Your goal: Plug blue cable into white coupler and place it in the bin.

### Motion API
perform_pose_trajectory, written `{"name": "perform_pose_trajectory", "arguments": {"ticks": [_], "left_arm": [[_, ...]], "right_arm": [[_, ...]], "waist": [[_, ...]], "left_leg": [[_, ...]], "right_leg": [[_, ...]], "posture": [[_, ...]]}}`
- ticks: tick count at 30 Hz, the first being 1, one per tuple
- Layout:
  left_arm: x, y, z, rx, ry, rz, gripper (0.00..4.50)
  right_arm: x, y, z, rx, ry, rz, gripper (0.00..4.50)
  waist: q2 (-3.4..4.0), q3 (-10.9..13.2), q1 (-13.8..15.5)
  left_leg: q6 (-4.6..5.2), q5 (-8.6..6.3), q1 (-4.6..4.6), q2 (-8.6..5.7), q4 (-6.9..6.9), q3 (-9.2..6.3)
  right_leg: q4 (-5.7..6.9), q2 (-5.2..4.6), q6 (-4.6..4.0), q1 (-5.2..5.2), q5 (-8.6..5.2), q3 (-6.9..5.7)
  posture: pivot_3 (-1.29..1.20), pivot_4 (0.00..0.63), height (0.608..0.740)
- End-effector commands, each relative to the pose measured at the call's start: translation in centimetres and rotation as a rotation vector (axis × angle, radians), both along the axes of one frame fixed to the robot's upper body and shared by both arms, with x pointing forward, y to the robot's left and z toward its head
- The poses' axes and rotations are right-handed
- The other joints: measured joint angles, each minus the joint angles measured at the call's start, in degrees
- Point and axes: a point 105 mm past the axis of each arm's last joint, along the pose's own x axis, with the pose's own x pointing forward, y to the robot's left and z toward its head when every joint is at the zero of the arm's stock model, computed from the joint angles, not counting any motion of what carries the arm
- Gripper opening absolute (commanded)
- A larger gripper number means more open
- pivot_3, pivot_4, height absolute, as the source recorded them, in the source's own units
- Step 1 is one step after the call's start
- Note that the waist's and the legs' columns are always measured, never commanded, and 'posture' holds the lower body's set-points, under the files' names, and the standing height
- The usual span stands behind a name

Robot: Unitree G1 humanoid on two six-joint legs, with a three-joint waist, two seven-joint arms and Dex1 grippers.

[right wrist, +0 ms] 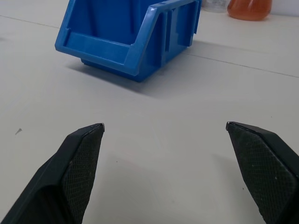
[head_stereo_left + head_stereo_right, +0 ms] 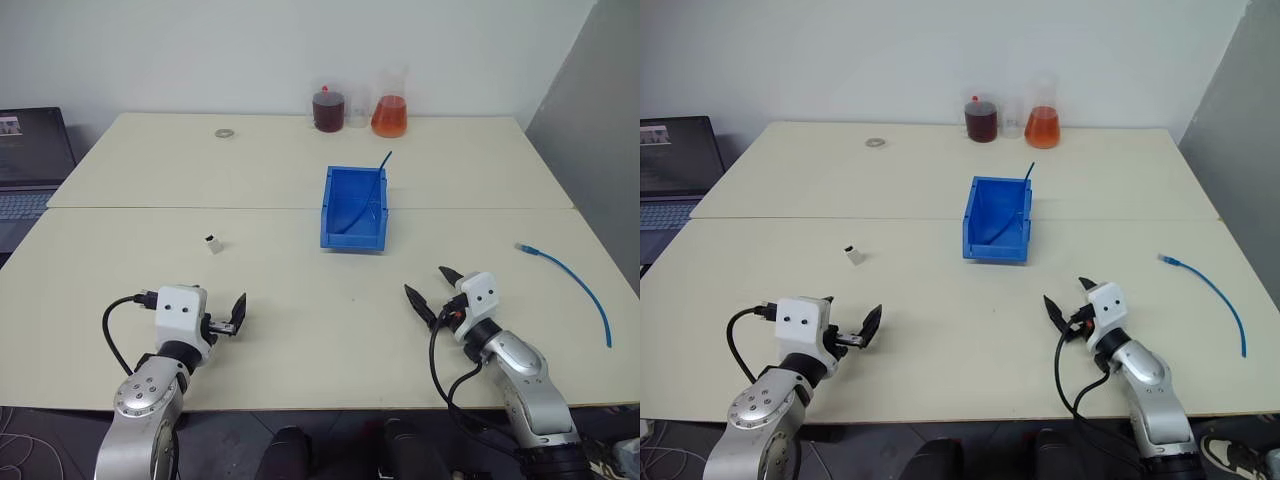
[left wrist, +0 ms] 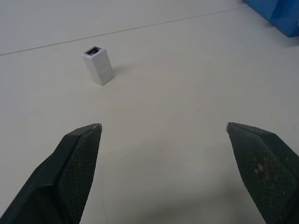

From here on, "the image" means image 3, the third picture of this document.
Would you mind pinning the blue box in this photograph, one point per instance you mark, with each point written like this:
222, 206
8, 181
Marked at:
278, 14

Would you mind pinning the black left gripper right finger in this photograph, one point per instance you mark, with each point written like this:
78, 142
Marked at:
264, 172

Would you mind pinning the small white adapter block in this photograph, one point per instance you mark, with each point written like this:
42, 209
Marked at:
99, 65

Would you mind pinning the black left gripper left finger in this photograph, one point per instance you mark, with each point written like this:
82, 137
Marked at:
58, 177

